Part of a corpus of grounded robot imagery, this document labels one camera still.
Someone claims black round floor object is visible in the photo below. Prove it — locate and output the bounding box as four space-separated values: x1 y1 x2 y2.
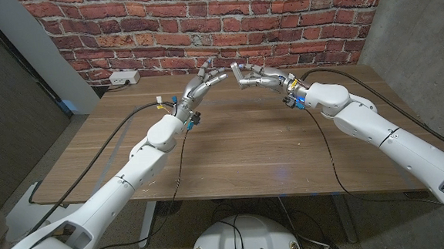
156 199 184 218

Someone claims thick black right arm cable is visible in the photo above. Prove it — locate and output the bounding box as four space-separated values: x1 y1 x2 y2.
299 60 444 170

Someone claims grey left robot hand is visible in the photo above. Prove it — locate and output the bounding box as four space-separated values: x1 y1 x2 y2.
170 56 231 123

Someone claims black outlet power cord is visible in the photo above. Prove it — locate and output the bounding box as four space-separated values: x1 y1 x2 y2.
105 80 132 93

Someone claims grey table leg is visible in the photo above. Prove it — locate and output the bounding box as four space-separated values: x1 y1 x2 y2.
331 193 358 245

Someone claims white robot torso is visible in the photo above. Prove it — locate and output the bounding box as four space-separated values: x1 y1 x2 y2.
188 210 303 249

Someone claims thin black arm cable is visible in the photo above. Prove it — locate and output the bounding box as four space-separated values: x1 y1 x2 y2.
304 100 444 229
67 129 198 249

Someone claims red brick printed backdrop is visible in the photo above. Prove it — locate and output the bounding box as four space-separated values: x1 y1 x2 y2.
17 0 395 91

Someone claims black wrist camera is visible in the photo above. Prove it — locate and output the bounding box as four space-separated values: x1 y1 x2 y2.
281 94 306 113
185 110 203 130

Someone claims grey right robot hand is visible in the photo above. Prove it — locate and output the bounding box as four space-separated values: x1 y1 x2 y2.
237 60 310 100

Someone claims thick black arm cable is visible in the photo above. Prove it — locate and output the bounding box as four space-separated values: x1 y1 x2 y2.
22 99 185 234
299 60 444 170

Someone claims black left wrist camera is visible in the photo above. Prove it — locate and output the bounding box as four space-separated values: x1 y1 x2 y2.
185 110 203 130

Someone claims small hinged metal tin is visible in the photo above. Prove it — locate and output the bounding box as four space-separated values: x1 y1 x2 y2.
229 61 246 87

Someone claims white floor plate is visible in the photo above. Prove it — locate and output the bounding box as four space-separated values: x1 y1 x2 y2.
2 178 89 243

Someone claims white power outlet box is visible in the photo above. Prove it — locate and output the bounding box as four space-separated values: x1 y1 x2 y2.
109 69 142 86

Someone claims white table leg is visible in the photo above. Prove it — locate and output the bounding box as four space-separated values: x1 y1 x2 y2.
136 200 161 249

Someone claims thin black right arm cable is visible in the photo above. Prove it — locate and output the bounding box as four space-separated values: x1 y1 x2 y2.
304 100 444 229

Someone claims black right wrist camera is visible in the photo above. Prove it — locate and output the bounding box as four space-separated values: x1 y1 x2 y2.
281 94 306 113

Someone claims black floor cable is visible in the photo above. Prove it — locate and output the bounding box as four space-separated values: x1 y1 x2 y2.
277 193 319 249

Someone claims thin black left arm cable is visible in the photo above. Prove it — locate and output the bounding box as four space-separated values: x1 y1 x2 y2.
67 129 198 249

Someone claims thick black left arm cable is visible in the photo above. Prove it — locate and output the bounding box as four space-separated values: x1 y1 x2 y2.
22 99 185 234

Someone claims blue floor object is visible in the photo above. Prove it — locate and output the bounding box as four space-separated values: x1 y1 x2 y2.
60 98 79 114

